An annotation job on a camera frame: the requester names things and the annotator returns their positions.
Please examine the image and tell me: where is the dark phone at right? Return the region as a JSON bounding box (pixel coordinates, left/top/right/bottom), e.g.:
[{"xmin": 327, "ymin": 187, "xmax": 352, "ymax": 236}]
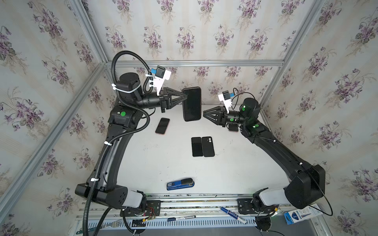
[{"xmin": 228, "ymin": 124, "xmax": 239, "ymax": 132}]

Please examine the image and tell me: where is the black round connector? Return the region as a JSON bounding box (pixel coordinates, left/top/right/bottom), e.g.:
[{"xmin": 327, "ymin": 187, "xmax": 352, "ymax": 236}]
[{"xmin": 255, "ymin": 217, "xmax": 271, "ymax": 232}]

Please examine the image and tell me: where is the blue marker pen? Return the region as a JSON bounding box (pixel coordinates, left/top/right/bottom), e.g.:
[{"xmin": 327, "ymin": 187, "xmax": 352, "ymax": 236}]
[{"xmin": 220, "ymin": 207, "xmax": 247, "ymax": 224}]

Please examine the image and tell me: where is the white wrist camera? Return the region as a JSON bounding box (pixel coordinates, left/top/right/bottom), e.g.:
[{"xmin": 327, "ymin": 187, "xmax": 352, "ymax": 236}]
[
  {"xmin": 147, "ymin": 66, "xmax": 172, "ymax": 95},
  {"xmin": 218, "ymin": 90, "xmax": 235, "ymax": 114}
]

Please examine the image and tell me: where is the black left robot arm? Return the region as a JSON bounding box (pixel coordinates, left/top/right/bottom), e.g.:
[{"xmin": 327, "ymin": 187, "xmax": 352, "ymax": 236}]
[{"xmin": 75, "ymin": 72, "xmax": 187, "ymax": 209}]

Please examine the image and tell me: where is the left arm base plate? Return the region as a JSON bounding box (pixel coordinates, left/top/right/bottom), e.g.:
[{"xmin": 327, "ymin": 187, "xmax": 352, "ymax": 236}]
[{"xmin": 120, "ymin": 200, "xmax": 161, "ymax": 217}]

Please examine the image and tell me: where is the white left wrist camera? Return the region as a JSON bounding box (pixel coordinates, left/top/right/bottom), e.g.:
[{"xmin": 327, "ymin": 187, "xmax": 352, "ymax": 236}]
[{"xmin": 147, "ymin": 66, "xmax": 172, "ymax": 95}]

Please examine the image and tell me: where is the aluminium rail base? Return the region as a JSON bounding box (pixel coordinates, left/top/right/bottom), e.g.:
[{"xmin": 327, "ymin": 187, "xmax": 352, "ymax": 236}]
[{"xmin": 76, "ymin": 193, "xmax": 317, "ymax": 220}]

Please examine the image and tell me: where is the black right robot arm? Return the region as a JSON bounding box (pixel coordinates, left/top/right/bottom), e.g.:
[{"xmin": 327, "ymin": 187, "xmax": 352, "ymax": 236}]
[{"xmin": 203, "ymin": 98, "xmax": 325, "ymax": 209}]

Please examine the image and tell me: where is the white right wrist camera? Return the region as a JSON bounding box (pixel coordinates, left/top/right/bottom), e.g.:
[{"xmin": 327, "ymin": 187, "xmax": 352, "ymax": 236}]
[{"xmin": 218, "ymin": 90, "xmax": 235, "ymax": 114}]

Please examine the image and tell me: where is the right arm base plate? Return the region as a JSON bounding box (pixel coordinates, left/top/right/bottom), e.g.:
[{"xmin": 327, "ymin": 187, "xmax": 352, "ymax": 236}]
[{"xmin": 237, "ymin": 198, "xmax": 278, "ymax": 215}]

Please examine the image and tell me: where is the black phone case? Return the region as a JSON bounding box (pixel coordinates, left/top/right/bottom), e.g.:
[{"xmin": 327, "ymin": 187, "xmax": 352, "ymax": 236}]
[{"xmin": 201, "ymin": 136, "xmax": 215, "ymax": 157}]

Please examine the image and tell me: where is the blue white cardboard box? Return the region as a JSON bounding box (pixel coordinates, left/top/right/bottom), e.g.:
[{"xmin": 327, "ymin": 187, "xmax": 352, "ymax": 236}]
[{"xmin": 283, "ymin": 204, "xmax": 322, "ymax": 225}]

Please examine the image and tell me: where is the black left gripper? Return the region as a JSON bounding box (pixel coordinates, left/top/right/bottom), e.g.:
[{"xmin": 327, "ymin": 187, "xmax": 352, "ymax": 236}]
[{"xmin": 132, "ymin": 87, "xmax": 186, "ymax": 114}]

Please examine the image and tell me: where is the blue black stapler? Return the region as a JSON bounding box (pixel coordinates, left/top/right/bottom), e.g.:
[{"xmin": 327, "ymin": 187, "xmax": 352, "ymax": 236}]
[{"xmin": 166, "ymin": 178, "xmax": 195, "ymax": 191}]

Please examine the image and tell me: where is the black corrugated cable conduit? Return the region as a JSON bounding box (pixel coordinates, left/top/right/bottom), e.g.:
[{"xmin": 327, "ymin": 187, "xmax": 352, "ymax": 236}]
[{"xmin": 82, "ymin": 51, "xmax": 153, "ymax": 236}]

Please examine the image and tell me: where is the black phone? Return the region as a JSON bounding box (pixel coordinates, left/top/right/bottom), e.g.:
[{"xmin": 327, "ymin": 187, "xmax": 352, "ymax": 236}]
[
  {"xmin": 182, "ymin": 87, "xmax": 202, "ymax": 122},
  {"xmin": 191, "ymin": 137, "xmax": 203, "ymax": 157}
]

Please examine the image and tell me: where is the pink-edged phone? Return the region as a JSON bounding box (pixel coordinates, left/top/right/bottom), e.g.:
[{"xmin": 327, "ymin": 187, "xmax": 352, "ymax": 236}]
[{"xmin": 155, "ymin": 118, "xmax": 170, "ymax": 135}]

